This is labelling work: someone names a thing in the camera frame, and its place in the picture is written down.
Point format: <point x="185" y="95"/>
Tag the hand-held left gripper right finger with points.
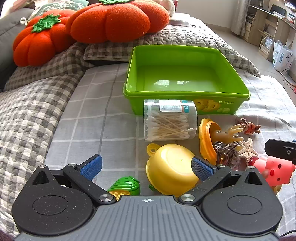
<point x="201" y="168"/>

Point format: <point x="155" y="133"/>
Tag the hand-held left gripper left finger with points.
<point x="92" y="166"/>

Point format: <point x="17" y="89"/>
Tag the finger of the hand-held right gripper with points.
<point x="279" y="148"/>

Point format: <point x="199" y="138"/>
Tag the pink pig toy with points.
<point x="275" y="169"/>

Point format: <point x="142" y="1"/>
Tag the yellow toy bowl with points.
<point x="171" y="166"/>

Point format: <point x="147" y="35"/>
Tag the beige starfish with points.
<point x="248" y="148"/>

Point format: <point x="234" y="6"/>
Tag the orange plastic lid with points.
<point x="205" y="136"/>

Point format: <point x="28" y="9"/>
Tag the green yellow toy corn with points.
<point x="126" y="185"/>

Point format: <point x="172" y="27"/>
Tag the amber rubber hand toy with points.
<point x="222" y="134"/>

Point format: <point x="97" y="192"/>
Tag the clear cotton swab container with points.
<point x="168" y="125"/>

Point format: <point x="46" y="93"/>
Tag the green plastic box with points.
<point x="185" y="76"/>

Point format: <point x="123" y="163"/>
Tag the small brown deer figurine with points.
<point x="248" y="127"/>

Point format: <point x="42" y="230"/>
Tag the grey grid bedsheet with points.
<point x="92" y="111"/>

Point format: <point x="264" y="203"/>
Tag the grey checked quilt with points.
<point x="27" y="104"/>

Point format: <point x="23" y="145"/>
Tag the white paper bag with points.
<point x="281" y="58"/>

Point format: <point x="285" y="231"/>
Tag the wooden desk with shelves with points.
<point x="261" y="25"/>

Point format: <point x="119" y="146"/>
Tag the grey quilted pillow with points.
<point x="185" y="37"/>

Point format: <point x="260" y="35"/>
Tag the small orange pumpkin cushion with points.
<point x="34" y="46"/>

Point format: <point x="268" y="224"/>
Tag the white curtain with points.
<point x="241" y="16"/>

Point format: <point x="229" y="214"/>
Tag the white paper booklet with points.
<point x="179" y="22"/>

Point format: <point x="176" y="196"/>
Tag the large orange pumpkin cushion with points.
<point x="115" y="20"/>

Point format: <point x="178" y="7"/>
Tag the dark grey headboard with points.
<point x="9" y="27"/>

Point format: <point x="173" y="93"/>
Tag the teal patterned cushion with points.
<point x="46" y="8"/>

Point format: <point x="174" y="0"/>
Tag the white plush toy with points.
<point x="167" y="5"/>

